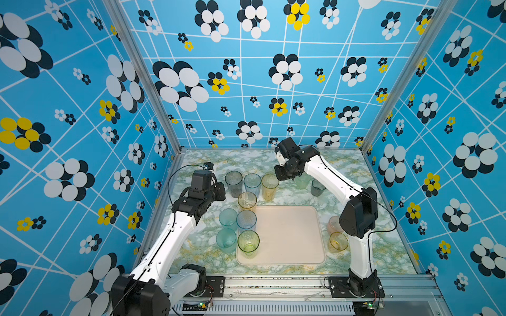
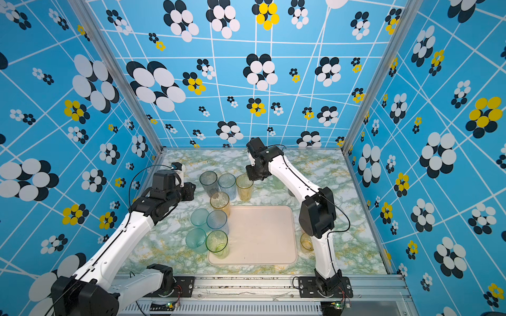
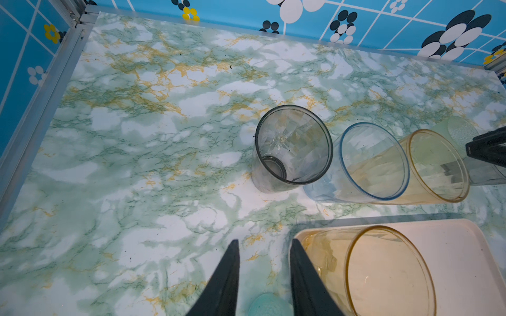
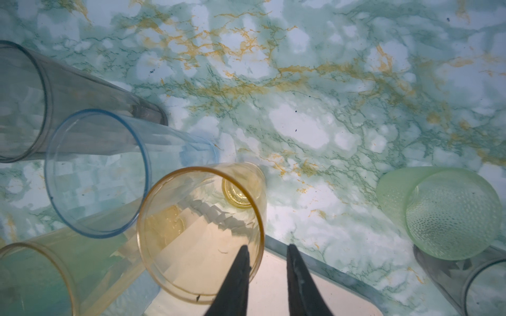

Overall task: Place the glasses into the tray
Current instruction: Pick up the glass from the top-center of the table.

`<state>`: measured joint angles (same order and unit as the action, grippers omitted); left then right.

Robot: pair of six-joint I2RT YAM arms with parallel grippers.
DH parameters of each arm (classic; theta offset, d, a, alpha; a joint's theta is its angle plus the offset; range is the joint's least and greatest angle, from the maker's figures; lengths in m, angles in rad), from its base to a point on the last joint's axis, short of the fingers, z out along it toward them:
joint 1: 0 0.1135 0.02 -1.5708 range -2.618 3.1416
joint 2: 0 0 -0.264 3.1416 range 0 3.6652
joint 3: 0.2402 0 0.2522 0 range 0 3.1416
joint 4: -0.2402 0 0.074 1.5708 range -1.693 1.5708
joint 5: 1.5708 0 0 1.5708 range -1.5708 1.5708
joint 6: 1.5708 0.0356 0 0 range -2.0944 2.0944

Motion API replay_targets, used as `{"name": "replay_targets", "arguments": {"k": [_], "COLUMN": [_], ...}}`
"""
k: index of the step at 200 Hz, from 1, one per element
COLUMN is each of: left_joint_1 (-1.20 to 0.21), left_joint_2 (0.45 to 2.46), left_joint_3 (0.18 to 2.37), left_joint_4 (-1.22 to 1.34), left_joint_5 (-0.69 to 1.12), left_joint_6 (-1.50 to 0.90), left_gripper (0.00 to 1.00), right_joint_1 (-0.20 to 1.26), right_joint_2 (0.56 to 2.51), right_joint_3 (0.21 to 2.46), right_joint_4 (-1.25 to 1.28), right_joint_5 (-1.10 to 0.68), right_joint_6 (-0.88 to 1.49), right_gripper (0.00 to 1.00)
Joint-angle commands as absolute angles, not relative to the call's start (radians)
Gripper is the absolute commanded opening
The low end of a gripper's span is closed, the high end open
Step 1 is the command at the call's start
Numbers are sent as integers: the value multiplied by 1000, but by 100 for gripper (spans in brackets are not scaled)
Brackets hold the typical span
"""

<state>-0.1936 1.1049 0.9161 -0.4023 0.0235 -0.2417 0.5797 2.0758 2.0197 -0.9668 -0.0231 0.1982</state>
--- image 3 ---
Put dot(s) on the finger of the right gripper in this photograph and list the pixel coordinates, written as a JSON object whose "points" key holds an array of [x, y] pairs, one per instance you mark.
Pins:
{"points": [[489, 147]]}

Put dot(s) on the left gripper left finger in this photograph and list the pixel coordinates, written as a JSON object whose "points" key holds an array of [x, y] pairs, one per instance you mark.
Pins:
{"points": [[220, 294]]}

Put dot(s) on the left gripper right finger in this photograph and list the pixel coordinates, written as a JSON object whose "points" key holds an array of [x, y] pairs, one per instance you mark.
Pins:
{"points": [[309, 294]]}

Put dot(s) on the teal dotted glass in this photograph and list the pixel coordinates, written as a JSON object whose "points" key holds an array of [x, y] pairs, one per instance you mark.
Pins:
{"points": [[270, 304]]}

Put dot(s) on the tall yellow glass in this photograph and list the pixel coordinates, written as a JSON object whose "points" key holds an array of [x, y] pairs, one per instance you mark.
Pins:
{"points": [[437, 172]]}

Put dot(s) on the tall amber glass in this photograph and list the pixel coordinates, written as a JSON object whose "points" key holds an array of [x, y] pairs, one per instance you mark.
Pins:
{"points": [[371, 270]]}

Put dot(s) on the tall pale blue glass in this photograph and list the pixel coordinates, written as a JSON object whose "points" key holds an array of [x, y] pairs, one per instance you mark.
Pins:
{"points": [[369, 166]]}

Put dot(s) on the tall grey glass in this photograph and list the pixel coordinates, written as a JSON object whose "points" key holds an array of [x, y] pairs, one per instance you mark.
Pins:
{"points": [[292, 148]]}

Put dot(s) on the cream plastic tray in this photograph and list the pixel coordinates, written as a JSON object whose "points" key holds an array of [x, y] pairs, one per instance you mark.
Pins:
{"points": [[466, 278]]}

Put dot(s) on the small grey glass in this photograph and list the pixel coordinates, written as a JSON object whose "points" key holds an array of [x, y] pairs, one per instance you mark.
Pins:
{"points": [[483, 174]]}

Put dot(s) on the small light green glass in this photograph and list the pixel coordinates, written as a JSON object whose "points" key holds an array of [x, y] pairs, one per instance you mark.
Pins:
{"points": [[457, 131]]}

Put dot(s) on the right aluminium corner post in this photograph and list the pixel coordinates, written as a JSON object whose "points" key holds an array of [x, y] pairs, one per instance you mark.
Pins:
{"points": [[496, 63]]}

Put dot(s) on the aluminium corner post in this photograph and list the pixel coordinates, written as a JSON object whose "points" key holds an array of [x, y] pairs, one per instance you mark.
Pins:
{"points": [[33, 33], [496, 63]]}

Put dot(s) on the left aluminium corner post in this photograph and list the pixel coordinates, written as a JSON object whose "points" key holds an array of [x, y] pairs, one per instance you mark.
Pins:
{"points": [[33, 33]]}

